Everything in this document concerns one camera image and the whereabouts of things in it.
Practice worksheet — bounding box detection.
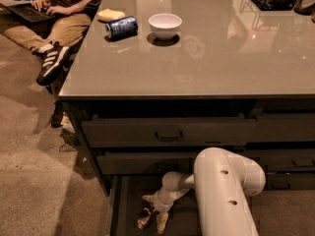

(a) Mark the blue soda can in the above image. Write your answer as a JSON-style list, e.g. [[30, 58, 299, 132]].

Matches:
[[105, 16, 138, 39]]

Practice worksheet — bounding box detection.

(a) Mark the dark round object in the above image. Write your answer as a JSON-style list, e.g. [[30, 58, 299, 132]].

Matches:
[[294, 0, 315, 16]]

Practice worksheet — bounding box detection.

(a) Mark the dark counter cabinet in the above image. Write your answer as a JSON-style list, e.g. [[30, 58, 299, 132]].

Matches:
[[61, 93, 315, 236]]

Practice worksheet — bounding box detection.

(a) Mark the seated person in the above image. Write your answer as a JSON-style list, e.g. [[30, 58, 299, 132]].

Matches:
[[0, 0, 104, 87]]

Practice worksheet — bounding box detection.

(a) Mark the top dark drawer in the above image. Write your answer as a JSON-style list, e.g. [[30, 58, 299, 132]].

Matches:
[[82, 117, 257, 148]]

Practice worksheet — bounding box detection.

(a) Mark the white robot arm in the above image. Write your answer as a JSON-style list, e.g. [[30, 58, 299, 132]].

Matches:
[[143, 147, 266, 236]]

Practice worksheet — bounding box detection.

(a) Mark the dark drawer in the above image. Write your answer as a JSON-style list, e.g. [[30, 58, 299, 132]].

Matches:
[[82, 117, 257, 148], [96, 151, 197, 175]]

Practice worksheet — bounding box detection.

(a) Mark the black laptop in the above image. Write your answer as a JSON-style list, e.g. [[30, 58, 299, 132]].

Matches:
[[0, 3, 55, 24]]

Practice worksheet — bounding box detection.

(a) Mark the middle dark drawer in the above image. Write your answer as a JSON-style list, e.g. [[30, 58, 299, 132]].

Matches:
[[96, 151, 197, 175]]

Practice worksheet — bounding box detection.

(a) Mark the black striped sneaker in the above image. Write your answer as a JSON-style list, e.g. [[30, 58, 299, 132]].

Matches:
[[36, 42, 70, 86]]

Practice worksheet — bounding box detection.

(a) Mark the white bowl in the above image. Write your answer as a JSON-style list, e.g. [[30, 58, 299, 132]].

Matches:
[[149, 13, 182, 40]]

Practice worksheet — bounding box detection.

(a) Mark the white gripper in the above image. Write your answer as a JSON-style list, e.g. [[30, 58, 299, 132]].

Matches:
[[142, 187, 178, 234]]

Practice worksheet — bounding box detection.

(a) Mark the yellow sponge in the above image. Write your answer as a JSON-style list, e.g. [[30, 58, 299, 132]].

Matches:
[[96, 9, 125, 23]]

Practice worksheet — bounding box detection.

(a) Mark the open bottom drawer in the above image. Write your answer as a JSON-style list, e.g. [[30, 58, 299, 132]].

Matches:
[[108, 175, 202, 236]]

